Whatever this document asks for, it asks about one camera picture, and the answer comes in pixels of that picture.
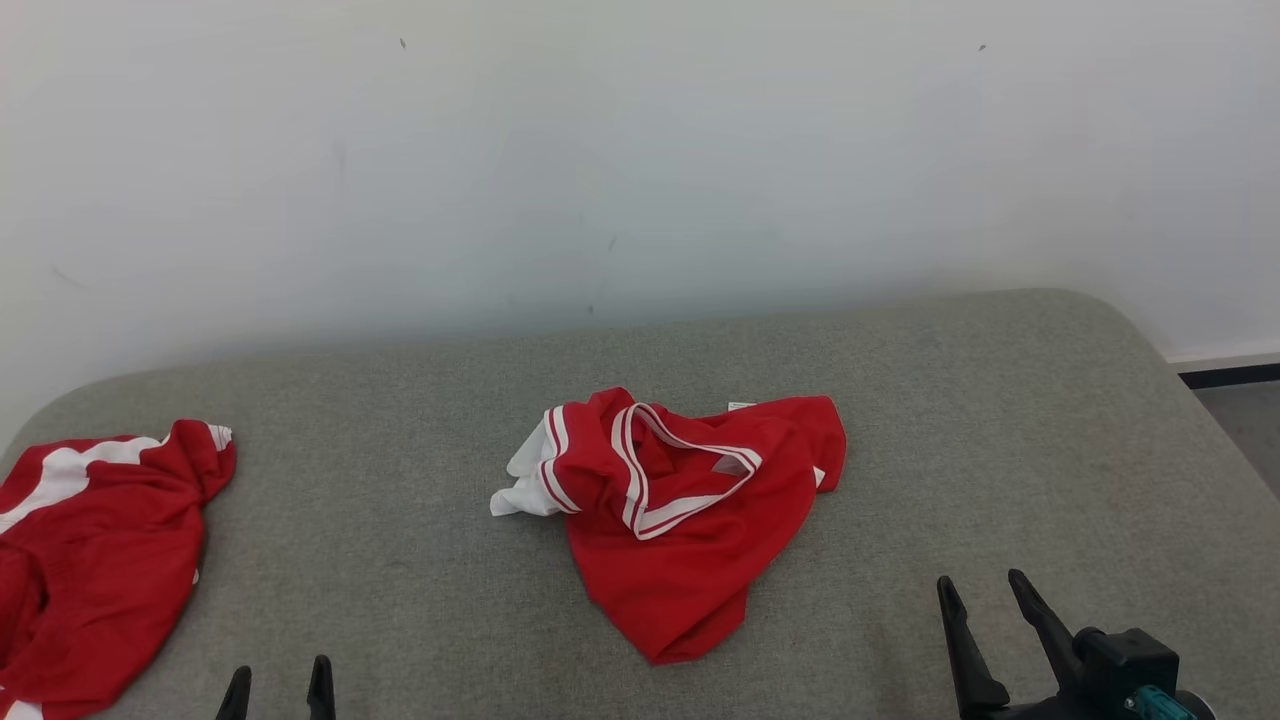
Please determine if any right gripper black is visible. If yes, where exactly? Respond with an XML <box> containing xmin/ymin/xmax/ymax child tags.
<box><xmin>937</xmin><ymin>569</ymin><xmax>1101</xmax><ymax>720</ymax></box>

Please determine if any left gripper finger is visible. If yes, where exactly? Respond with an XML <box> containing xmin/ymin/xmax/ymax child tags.
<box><xmin>306</xmin><ymin>655</ymin><xmax>337</xmax><ymax>720</ymax></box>
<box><xmin>215</xmin><ymin>665</ymin><xmax>253</xmax><ymax>720</ymax></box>

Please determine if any red number 23 basketball jersey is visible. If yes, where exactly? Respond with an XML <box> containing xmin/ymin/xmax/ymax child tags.
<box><xmin>490</xmin><ymin>387</ymin><xmax>848</xmax><ymax>666</ymax></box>

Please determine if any crumpled red and white garment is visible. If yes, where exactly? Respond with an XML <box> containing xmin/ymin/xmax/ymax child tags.
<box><xmin>0</xmin><ymin>420</ymin><xmax>238</xmax><ymax>720</ymax></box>

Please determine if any white and black baseboard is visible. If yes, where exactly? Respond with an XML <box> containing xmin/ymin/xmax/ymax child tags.
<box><xmin>1165</xmin><ymin>350</ymin><xmax>1280</xmax><ymax>389</ymax></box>

